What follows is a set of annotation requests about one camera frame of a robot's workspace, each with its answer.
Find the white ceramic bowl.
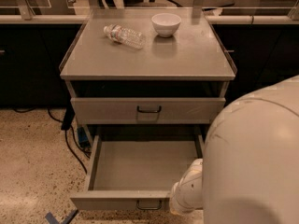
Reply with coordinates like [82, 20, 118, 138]
[151, 13, 181, 37]

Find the grey top drawer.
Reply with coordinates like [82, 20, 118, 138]
[71, 98, 225, 124]

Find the blue power box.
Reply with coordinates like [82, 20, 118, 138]
[77, 127, 91, 148]

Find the clear plastic water bottle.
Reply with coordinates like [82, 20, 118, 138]
[103, 24, 146, 49]

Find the black drawer handle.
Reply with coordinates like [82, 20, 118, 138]
[136, 105, 162, 114]
[136, 201, 162, 211]

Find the white horizontal rail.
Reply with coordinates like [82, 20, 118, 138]
[0, 15, 299, 25]

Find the black top drawer handle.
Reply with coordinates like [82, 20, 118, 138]
[136, 105, 162, 114]

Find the grey drawer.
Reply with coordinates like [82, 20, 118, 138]
[71, 135, 202, 211]
[71, 98, 225, 124]

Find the blue floor tape marker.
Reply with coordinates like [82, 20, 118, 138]
[45, 209, 78, 224]

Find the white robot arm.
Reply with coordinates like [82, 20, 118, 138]
[169, 76, 299, 224]

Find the black floor cable left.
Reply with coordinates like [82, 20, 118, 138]
[12, 107, 92, 175]

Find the grey drawer cabinet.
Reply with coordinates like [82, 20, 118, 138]
[61, 8, 235, 141]

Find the black middle drawer handle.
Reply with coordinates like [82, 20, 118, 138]
[136, 201, 162, 211]

